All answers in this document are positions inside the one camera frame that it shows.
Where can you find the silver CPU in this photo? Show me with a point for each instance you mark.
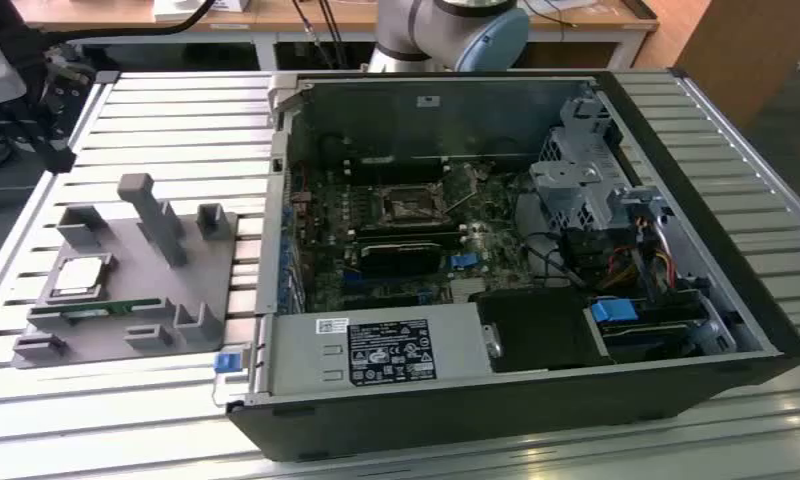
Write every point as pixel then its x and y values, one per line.
pixel 80 276

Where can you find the CPU socket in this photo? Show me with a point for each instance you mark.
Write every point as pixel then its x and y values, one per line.
pixel 411 206

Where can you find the white box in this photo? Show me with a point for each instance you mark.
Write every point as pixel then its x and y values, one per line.
pixel 200 10

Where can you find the grey plastic parts rack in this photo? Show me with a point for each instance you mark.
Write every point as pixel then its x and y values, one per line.
pixel 127 280

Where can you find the green RAM stick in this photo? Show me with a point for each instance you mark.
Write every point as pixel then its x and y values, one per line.
pixel 116 306

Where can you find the wooden desk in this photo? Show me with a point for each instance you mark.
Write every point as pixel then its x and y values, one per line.
pixel 274 22

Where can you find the blue case latch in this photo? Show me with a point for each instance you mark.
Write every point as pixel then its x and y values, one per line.
pixel 227 362

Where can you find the black RAM stick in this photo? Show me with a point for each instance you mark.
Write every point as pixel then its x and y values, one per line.
pixel 407 230

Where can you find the black graphics card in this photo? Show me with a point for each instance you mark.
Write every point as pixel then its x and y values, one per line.
pixel 401 257

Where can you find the grey power supply unit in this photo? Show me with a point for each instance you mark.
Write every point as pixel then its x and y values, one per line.
pixel 307 355

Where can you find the metal locking lever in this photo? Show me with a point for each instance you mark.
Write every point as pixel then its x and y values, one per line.
pixel 463 201

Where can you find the blue board connector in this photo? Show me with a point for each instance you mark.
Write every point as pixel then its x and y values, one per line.
pixel 467 260

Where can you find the green motherboard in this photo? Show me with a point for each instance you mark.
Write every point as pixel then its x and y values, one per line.
pixel 494 235

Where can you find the silver chipset heatsink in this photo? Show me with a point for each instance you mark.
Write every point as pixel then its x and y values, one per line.
pixel 470 290

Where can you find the silver metal drive cage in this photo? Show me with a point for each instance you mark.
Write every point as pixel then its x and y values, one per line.
pixel 574 185

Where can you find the black open PC case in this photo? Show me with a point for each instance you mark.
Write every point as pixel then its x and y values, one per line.
pixel 441 425

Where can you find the black plastic shroud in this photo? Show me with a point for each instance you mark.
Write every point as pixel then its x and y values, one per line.
pixel 541 330

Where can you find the hard disk in blue carrier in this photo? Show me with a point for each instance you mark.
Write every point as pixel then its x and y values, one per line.
pixel 614 311

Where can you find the brown wooden cabinet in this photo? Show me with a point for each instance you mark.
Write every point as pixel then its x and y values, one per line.
pixel 741 55

